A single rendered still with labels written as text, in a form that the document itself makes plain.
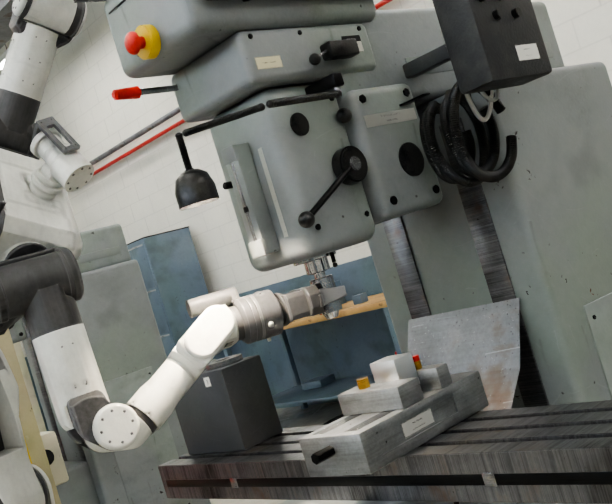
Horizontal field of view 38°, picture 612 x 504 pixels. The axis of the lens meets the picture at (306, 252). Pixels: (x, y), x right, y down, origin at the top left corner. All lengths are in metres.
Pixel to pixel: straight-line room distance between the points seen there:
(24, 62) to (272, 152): 0.57
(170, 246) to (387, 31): 7.32
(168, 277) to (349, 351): 2.07
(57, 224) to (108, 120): 8.74
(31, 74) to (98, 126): 8.71
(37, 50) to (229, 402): 0.84
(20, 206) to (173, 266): 7.39
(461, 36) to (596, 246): 0.61
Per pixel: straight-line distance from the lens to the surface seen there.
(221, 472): 1.99
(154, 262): 8.96
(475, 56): 1.68
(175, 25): 1.60
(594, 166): 2.12
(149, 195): 9.97
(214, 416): 2.08
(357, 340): 7.92
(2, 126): 1.91
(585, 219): 2.04
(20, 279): 1.57
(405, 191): 1.78
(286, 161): 1.63
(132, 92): 1.71
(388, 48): 1.89
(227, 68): 1.65
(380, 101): 1.80
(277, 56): 1.66
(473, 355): 1.96
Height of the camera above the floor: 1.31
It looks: 1 degrees up
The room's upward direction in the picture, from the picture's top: 17 degrees counter-clockwise
